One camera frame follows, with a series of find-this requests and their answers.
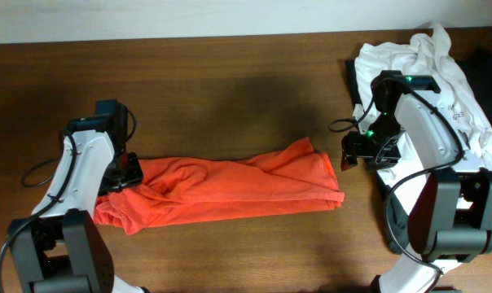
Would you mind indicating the white crumpled t-shirt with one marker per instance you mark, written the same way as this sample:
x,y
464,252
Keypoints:
x,y
445,93

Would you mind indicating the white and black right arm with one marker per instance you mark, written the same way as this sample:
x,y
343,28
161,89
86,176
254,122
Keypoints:
x,y
451,220

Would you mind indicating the black garment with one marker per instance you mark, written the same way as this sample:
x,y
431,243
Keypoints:
x,y
478,70

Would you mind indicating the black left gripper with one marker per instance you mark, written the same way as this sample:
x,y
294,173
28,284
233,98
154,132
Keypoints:
x,y
133,179

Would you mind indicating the red printed t-shirt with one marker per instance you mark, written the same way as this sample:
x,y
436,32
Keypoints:
x,y
184,190

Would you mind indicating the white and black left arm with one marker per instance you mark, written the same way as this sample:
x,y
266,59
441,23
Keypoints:
x,y
59,248

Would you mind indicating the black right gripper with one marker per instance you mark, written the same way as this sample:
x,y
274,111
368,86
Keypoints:
x,y
352,147

